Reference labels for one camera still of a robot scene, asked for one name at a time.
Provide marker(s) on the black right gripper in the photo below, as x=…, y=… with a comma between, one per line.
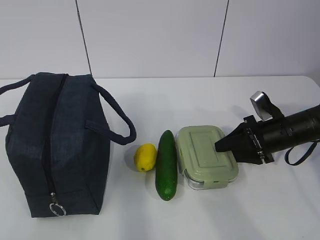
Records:
x=238, y=142

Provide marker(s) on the glass container with green lid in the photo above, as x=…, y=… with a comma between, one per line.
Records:
x=199, y=162

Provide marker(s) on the green cucumber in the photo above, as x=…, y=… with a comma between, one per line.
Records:
x=166, y=172

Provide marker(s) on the dark blue insulated lunch bag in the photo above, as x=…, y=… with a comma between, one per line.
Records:
x=59, y=139

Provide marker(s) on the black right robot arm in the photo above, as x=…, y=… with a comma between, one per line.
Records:
x=287, y=132

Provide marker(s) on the yellow lemon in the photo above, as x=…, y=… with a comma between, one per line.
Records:
x=145, y=157

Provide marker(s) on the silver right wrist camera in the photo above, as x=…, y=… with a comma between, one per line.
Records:
x=262, y=105

